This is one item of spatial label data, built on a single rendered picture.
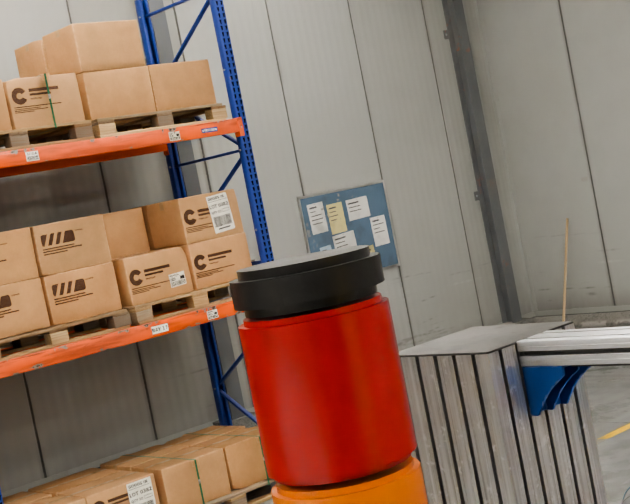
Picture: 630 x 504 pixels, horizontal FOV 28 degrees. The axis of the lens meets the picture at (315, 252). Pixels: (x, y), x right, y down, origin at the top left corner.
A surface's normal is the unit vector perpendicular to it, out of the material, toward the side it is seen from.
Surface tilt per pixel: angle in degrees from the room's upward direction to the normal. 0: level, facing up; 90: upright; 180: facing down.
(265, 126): 90
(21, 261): 90
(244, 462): 90
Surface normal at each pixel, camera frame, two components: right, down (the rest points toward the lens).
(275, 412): -0.64, 0.17
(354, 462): 0.08, 0.04
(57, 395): 0.66, -0.09
